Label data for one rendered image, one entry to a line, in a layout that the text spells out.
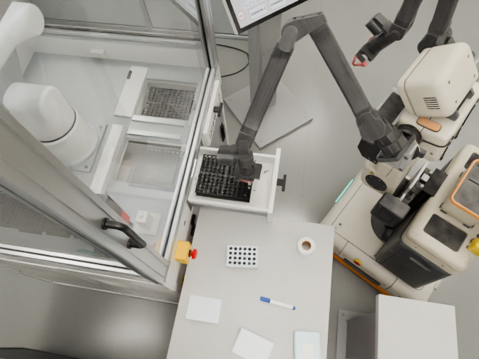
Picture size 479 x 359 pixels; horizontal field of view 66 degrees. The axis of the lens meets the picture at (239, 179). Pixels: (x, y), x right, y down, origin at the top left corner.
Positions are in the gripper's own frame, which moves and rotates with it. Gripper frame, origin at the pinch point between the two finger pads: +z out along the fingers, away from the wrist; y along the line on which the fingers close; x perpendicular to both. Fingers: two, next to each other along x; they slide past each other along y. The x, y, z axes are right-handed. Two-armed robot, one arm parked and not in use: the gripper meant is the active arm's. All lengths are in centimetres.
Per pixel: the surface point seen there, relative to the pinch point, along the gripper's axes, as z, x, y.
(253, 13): -13, 81, -13
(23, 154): -89, -46, -15
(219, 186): 1.8, -3.4, -12.1
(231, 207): 4.6, -10.7, -5.7
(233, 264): 14.1, -30.7, -1.6
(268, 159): 5.4, 13.8, 4.9
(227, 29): 72, 168, -58
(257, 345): 15, -58, 13
